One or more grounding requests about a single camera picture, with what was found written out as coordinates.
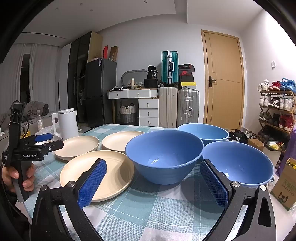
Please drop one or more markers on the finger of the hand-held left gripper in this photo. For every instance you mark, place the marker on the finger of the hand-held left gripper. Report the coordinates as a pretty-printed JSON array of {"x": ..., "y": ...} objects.
[
  {"x": 42, "y": 137},
  {"x": 54, "y": 144}
]

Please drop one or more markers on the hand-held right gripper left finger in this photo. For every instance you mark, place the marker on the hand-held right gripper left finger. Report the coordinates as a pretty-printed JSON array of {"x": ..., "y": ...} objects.
[{"x": 92, "y": 183}]

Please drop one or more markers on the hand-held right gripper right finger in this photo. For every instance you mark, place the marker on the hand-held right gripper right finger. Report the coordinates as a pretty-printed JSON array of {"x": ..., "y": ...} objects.
[{"x": 216, "y": 185}]

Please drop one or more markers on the beige plate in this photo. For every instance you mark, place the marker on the beige plate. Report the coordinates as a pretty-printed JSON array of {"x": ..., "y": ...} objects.
[
  {"x": 78, "y": 146},
  {"x": 118, "y": 141},
  {"x": 115, "y": 171}
]

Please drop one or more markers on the blue bowl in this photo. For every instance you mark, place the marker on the blue bowl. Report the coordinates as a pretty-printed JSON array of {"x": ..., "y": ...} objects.
[
  {"x": 161, "y": 150},
  {"x": 208, "y": 133},
  {"x": 242, "y": 162}
]

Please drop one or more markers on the person's left forearm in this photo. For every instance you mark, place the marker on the person's left forearm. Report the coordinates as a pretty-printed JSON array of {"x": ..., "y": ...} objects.
[{"x": 16, "y": 215}]

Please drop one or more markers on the person's left hand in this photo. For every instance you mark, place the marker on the person's left hand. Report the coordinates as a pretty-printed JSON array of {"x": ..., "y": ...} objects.
[{"x": 9, "y": 176}]

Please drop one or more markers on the clear plastic bag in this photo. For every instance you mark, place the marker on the clear plastic bag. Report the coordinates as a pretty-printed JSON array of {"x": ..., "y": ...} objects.
[{"x": 47, "y": 129}]

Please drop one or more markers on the clear water bottle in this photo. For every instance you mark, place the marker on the clear water bottle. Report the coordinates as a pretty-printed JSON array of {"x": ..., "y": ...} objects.
[{"x": 39, "y": 122}]

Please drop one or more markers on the white electric kettle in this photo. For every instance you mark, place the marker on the white electric kettle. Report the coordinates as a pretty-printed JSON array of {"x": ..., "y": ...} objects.
[{"x": 68, "y": 125}]

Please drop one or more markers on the grey jacket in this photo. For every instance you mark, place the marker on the grey jacket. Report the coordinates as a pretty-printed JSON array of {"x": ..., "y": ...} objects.
[{"x": 34, "y": 107}]

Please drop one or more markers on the group of loose shoes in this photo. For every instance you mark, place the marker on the group of loose shoes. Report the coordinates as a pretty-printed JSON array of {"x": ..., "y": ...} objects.
[{"x": 240, "y": 136}]

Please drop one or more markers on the small brown cardboard box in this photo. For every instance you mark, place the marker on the small brown cardboard box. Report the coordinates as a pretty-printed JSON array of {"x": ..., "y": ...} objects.
[{"x": 255, "y": 143}]

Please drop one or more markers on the white curtain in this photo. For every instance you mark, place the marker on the white curtain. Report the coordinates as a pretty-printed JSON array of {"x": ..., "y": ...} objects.
[{"x": 39, "y": 69}]

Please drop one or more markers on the green printed cardboard box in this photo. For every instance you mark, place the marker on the green printed cardboard box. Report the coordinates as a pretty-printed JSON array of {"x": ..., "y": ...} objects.
[{"x": 284, "y": 190}]

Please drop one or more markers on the dark refrigerator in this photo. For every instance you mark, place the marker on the dark refrigerator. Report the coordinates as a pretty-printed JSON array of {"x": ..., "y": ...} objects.
[{"x": 99, "y": 92}]

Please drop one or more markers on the woven laundry basket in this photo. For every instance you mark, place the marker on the woven laundry basket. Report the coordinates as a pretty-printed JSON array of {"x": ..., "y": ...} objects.
[{"x": 127, "y": 114}]

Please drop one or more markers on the tall dark cabinet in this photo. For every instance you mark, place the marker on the tall dark cabinet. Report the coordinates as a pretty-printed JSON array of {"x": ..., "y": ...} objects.
[{"x": 78, "y": 64}]

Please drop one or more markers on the white dressing table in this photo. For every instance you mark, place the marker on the white dressing table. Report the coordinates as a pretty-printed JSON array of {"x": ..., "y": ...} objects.
[{"x": 120, "y": 93}]

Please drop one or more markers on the silver suitcase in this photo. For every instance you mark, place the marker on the silver suitcase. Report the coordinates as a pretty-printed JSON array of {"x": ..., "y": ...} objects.
[{"x": 187, "y": 104}]

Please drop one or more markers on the white drawer unit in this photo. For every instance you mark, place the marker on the white drawer unit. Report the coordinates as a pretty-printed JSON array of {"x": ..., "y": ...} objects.
[{"x": 148, "y": 113}]

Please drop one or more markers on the beige suitcase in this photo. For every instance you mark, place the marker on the beige suitcase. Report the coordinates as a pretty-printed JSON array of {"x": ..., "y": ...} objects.
[{"x": 167, "y": 106}]

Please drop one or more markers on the wooden door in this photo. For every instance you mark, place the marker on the wooden door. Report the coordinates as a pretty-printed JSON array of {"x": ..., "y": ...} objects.
[{"x": 226, "y": 92}]

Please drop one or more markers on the beige bottle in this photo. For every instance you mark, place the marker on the beige bottle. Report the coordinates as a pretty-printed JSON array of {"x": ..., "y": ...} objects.
[{"x": 132, "y": 83}]

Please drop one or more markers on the grey framed oval mirror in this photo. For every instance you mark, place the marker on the grey framed oval mirror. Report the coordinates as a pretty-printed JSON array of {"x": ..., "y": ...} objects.
[{"x": 126, "y": 75}]

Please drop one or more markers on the wooden shoe rack with shoes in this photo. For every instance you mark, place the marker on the wooden shoe rack with shoes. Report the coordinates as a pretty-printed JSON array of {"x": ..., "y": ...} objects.
[{"x": 285, "y": 104}]

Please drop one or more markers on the brown flat box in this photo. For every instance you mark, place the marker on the brown flat box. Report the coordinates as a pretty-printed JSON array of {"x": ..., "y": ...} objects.
[{"x": 113, "y": 53}]

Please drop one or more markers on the black storage box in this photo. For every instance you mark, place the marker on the black storage box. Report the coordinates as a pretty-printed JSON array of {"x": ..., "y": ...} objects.
[{"x": 150, "y": 83}]

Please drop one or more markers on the red shoe box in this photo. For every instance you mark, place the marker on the red shoe box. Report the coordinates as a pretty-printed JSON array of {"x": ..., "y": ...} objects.
[{"x": 186, "y": 73}]

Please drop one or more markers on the black paper bag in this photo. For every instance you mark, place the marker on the black paper bag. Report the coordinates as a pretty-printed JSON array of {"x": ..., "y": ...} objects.
[{"x": 152, "y": 73}]

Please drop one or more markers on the teal suitcase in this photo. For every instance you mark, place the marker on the teal suitcase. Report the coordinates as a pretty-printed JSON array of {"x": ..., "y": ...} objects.
[{"x": 165, "y": 67}]

